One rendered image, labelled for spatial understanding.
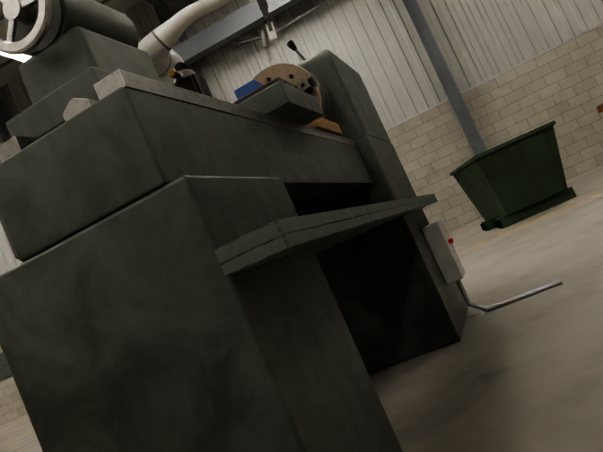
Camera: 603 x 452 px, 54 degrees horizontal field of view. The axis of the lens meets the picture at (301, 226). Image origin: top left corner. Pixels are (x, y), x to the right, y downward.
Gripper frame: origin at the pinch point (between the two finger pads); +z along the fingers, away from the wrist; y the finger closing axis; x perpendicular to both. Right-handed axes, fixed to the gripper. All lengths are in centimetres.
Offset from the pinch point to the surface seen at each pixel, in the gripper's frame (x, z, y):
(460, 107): -316, -82, 941
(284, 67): -0.4, 16.3, -5.8
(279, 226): 8, 78, -144
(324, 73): -14.9, 19.7, 6.1
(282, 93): 3, 45, -83
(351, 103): -21.2, 34.6, 5.3
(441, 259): -40, 105, 26
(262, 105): 8, 46, -82
